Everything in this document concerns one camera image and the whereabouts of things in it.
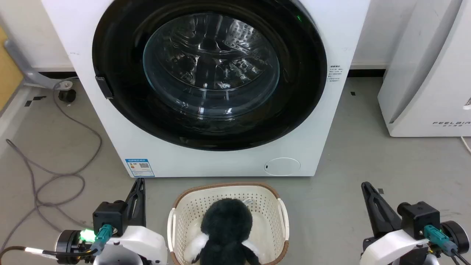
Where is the black round washer door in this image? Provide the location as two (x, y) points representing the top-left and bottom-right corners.
(92, 0), (328, 151)

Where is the blue energy label sticker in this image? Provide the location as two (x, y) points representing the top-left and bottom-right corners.
(125, 159), (155, 178)

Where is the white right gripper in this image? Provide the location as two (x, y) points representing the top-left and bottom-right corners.
(360, 181), (430, 265)

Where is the left arm teal-plug cable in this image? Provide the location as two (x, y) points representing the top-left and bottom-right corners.
(0, 224), (113, 262)

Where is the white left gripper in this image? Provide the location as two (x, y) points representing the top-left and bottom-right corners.
(94, 178), (168, 265)

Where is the long grey floor cable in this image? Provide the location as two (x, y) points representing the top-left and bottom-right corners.
(0, 79), (103, 254)

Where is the yellow wooden panel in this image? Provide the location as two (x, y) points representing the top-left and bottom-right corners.
(0, 26), (24, 111)

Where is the grey metal furniture leg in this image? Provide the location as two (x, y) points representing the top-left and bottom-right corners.
(4, 39), (73, 90)

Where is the black caster wheel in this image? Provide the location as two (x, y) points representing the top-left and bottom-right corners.
(58, 88), (77, 104)

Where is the round white filter cover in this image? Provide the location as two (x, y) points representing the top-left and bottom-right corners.
(264, 158), (301, 176)

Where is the black and white plush toy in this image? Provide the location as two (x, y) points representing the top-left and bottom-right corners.
(184, 198), (262, 265)

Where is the white air purifier appliance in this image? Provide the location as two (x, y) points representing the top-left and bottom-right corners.
(377, 0), (471, 137)

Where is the small printed text sticker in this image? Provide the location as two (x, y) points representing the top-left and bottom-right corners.
(327, 66), (345, 84)

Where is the right arm teal-plug cable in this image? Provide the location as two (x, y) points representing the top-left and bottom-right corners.
(423, 225), (471, 265)

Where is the arm teal-plug cable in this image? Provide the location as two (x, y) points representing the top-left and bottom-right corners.
(423, 225), (471, 265)
(0, 224), (113, 262)

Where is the white front-load washing machine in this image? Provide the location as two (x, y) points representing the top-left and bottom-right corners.
(40, 0), (371, 178)

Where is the cream perforated laundry basket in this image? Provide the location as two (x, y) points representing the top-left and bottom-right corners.
(167, 183), (290, 265)

